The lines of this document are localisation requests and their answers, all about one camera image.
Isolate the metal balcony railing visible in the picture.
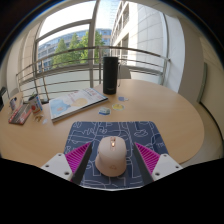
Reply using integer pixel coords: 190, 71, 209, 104
15, 45, 171, 101

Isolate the light blue magazine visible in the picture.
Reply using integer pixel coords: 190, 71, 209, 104
48, 87, 109, 124

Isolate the beige computer mouse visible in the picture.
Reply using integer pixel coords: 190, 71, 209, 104
94, 135, 128, 178

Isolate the black drink bottle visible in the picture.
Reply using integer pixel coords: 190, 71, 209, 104
102, 56, 120, 96

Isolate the round yellow sticker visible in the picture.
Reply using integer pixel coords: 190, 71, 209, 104
111, 102, 125, 112

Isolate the blue and white sticker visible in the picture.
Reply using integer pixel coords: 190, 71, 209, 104
98, 106, 111, 116

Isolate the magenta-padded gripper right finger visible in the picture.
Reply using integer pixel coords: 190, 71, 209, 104
132, 142, 184, 186

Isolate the blue patterned mouse pad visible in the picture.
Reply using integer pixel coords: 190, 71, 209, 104
63, 120, 170, 191

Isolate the black and white printer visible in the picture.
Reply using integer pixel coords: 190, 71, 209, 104
0, 86, 8, 111

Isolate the red magazine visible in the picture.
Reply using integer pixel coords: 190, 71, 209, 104
8, 102, 33, 126

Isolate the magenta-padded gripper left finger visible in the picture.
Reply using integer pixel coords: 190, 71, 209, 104
40, 142, 94, 186

